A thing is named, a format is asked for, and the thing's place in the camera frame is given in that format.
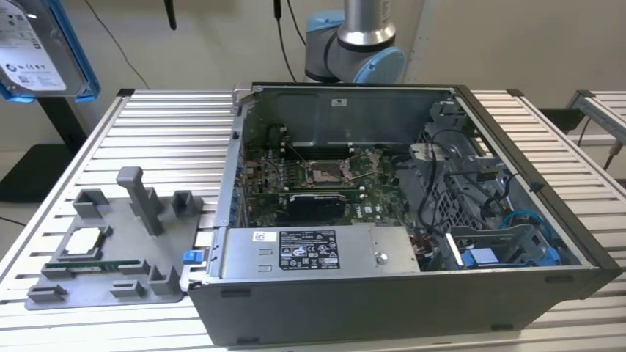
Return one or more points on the hard disk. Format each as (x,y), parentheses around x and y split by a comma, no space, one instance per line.
(29,44)

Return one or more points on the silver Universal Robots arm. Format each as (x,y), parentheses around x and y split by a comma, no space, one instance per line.
(367,22)

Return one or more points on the grey disk bay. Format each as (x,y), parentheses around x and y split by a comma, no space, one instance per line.
(453,198)

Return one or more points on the CPU socket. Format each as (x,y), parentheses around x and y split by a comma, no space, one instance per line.
(324,171)

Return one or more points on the black expansion slot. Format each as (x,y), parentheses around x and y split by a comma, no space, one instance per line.
(323,188)

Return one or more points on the black RAM slots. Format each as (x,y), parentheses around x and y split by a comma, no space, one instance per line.
(323,149)

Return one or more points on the black heatsink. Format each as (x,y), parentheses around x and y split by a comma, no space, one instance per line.
(315,209)

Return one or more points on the green motherboard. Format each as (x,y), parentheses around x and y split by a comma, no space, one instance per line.
(376,198)

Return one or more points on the silver power supply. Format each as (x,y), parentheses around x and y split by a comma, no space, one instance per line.
(244,253)

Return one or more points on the blue case clip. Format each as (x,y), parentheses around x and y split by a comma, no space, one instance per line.
(190,256)

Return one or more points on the open grey PC case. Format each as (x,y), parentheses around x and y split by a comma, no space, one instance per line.
(341,311)

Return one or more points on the blue plastic bay latch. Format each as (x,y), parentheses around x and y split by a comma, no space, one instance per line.
(481,258)

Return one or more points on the grey parts rack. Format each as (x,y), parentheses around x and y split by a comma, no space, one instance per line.
(121,231)

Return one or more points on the black table corner cap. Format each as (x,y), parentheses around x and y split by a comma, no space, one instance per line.
(513,92)
(126,92)

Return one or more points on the silver CPU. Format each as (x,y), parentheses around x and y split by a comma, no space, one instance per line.
(88,241)

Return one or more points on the green RAM stick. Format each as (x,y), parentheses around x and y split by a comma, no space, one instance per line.
(92,264)

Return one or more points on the black box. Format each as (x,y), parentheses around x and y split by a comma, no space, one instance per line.
(559,119)

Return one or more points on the metal slat side table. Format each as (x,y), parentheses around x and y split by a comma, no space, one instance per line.
(606,106)

